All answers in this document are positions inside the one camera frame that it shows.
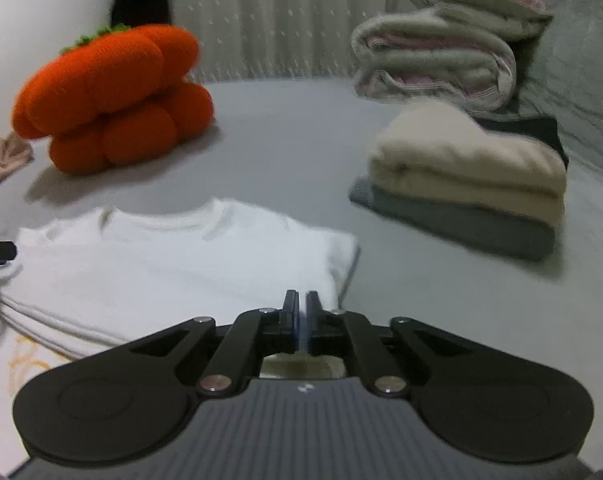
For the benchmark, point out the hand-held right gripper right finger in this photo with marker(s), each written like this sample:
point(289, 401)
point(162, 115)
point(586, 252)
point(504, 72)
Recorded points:
point(314, 327)

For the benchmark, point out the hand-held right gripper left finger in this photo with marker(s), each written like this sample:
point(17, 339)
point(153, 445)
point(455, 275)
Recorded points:
point(291, 325)

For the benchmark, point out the white bear print sweatshirt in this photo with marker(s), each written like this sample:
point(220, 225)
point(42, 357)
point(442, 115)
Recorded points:
point(181, 260)

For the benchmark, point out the pink beige cloth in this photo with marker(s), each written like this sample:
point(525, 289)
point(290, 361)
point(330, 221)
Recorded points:
point(3, 155)

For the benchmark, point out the folded grey knit sweater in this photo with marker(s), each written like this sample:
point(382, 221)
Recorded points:
point(456, 225)

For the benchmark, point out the orange pumpkin plush pillow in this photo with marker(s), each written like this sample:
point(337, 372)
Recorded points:
point(111, 75)

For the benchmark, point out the folded beige fleece garment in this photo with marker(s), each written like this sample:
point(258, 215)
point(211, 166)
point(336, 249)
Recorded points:
point(456, 160)

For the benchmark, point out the folded black garment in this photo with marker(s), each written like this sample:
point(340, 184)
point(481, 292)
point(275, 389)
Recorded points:
point(531, 132)

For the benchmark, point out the folded grey purple duvet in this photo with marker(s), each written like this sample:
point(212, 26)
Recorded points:
point(431, 55)

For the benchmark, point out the grey star pattern curtain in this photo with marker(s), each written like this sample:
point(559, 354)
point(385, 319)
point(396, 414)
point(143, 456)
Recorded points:
point(281, 20)

